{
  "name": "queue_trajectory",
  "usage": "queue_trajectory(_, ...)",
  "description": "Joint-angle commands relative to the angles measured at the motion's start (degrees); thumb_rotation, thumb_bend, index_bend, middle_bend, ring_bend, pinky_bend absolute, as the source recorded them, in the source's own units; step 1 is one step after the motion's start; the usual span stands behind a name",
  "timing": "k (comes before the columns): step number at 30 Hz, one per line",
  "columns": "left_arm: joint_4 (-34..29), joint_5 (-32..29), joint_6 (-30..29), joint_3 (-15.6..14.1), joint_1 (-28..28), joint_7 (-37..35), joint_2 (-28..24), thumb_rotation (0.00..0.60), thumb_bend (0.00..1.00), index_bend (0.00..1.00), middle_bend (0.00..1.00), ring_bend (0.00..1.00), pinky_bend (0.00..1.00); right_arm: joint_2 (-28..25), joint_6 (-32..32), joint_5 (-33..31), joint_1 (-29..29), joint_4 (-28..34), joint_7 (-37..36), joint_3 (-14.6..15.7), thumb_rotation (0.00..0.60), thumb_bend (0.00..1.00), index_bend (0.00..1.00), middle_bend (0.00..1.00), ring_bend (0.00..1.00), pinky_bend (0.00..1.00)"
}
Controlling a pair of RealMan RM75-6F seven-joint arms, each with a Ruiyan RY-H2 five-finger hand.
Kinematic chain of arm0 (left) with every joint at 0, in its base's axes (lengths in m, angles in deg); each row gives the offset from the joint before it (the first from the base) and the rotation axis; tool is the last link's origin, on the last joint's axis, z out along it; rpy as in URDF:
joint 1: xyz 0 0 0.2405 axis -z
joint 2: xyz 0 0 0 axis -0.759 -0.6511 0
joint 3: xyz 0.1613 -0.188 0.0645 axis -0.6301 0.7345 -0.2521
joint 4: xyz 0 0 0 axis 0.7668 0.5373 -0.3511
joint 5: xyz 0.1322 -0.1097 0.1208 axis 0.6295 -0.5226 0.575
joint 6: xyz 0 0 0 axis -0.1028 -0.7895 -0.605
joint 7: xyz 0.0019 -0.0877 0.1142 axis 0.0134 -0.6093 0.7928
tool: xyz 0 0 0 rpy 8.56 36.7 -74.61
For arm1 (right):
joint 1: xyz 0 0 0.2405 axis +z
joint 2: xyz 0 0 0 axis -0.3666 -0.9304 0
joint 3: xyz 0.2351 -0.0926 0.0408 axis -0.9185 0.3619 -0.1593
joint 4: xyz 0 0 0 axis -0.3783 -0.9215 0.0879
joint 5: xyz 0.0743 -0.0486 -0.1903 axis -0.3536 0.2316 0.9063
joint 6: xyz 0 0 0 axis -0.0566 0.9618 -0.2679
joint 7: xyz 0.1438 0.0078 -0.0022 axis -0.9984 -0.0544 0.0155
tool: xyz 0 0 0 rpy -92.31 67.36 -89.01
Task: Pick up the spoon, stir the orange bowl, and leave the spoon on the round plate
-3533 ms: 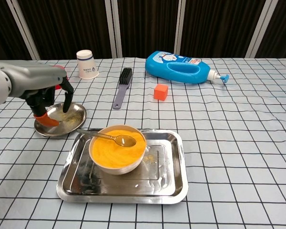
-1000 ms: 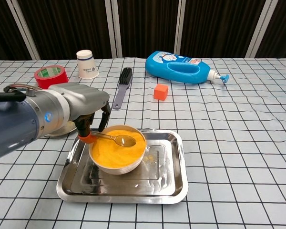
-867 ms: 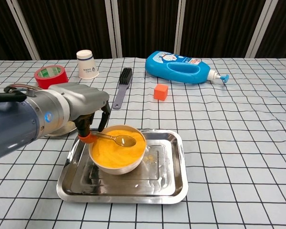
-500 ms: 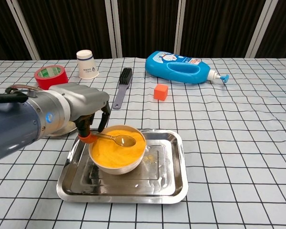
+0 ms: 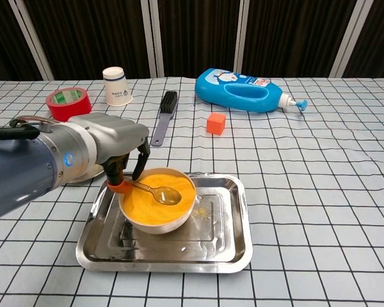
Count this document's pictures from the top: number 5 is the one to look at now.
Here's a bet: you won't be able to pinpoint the bowl of yellow powder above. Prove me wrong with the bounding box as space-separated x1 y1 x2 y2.
119 167 198 235

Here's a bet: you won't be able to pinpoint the orange cube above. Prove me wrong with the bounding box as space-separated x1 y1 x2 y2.
206 112 227 136

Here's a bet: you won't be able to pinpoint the round stainless steel plate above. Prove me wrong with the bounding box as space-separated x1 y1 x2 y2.
63 163 106 184

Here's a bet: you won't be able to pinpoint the white screen frame post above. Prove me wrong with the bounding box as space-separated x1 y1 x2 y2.
140 0 164 79
8 0 54 81
233 0 255 76
328 0 372 79

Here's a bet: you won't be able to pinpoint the silver metal spoon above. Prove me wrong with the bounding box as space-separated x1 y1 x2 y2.
127 180 182 205

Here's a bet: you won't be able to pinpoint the red tape roll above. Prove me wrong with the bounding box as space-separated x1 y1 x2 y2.
45 87 93 123

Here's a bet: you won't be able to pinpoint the white black checkered tablecloth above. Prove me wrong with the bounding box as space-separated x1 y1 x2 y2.
0 76 384 307

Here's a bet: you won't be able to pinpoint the grey brush black bristles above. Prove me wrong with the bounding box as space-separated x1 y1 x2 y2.
150 90 179 147

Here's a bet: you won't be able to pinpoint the rectangular stainless steel tray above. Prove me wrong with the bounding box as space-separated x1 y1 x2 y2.
76 172 254 274

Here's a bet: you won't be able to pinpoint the blue detergent bottle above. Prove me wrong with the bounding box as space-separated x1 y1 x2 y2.
195 68 308 113

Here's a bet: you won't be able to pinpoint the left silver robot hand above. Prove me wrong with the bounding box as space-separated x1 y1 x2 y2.
68 111 151 194

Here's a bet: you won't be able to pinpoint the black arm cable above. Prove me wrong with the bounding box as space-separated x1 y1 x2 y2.
0 115 57 141

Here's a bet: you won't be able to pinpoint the white paper cup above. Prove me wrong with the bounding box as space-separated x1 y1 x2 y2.
102 66 134 107

